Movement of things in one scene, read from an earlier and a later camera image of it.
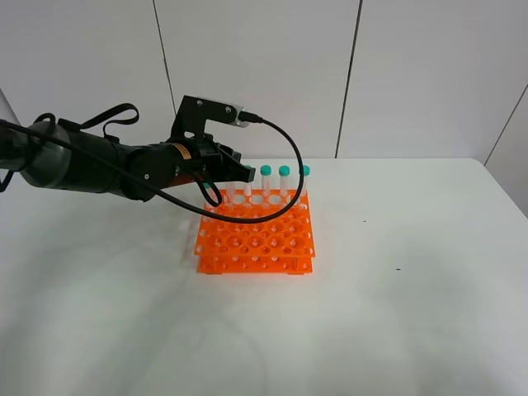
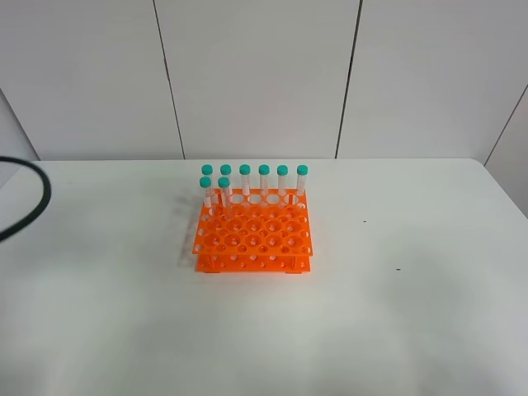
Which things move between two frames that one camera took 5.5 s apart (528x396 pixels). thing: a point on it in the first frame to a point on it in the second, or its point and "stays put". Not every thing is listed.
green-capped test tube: x=211 y=191 to x=226 y=192
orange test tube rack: x=285 y=246 stays put
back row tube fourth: x=266 y=171 stays put
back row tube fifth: x=284 y=172 stays put
